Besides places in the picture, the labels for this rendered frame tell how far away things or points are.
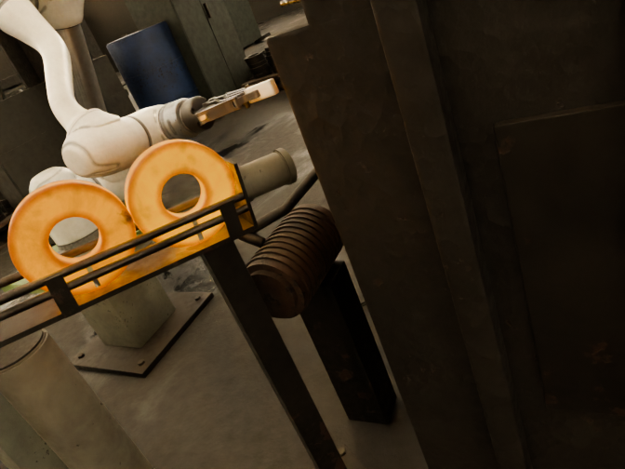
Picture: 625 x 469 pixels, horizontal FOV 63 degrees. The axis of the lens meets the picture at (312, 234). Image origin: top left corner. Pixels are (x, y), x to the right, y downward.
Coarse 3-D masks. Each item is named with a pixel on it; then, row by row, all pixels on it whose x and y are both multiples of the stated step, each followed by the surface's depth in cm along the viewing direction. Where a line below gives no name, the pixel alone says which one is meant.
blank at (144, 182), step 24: (168, 144) 70; (192, 144) 72; (144, 168) 69; (168, 168) 71; (192, 168) 72; (216, 168) 74; (144, 192) 70; (216, 192) 75; (144, 216) 71; (168, 216) 73; (216, 216) 76; (192, 240) 75
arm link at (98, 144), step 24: (24, 0) 124; (0, 24) 123; (24, 24) 121; (48, 24) 124; (48, 48) 119; (48, 72) 114; (72, 72) 119; (48, 96) 111; (72, 96) 111; (72, 120) 106; (96, 120) 105; (120, 120) 109; (72, 144) 101; (96, 144) 102; (120, 144) 105; (144, 144) 111; (72, 168) 103; (96, 168) 103; (120, 168) 108
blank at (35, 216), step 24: (48, 192) 64; (72, 192) 66; (96, 192) 67; (24, 216) 64; (48, 216) 65; (72, 216) 67; (96, 216) 68; (120, 216) 69; (24, 240) 65; (120, 240) 70; (24, 264) 65; (48, 264) 67; (96, 264) 70; (96, 288) 71
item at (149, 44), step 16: (144, 32) 402; (160, 32) 410; (112, 48) 412; (128, 48) 405; (144, 48) 406; (160, 48) 411; (176, 48) 423; (128, 64) 413; (144, 64) 411; (160, 64) 414; (176, 64) 422; (128, 80) 424; (144, 80) 417; (160, 80) 418; (176, 80) 424; (192, 80) 436; (144, 96) 425; (160, 96) 424; (176, 96) 427; (192, 96) 436
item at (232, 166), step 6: (228, 162) 75; (234, 162) 74; (234, 168) 73; (234, 174) 75; (240, 174) 74; (234, 180) 76; (240, 180) 74; (234, 186) 77; (240, 186) 75; (246, 198) 76; (234, 204) 82; (240, 204) 79; (246, 204) 76; (252, 210) 76; (240, 216) 82; (246, 216) 79; (252, 216) 77; (252, 222) 77; (258, 228) 78
